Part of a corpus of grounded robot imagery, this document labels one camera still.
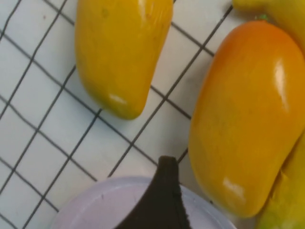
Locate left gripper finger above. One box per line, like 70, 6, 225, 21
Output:
114, 156, 191, 229

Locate orange blushed plastic mango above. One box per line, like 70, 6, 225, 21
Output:
188, 20, 305, 219

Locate thick yellow plastic banana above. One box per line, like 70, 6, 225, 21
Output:
232, 0, 305, 229

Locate yellow plastic mango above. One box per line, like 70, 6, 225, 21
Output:
75, 0, 174, 120

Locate pink round plate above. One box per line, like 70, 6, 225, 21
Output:
51, 176, 239, 229

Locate white checked tablecloth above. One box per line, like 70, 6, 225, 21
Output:
0, 0, 305, 229

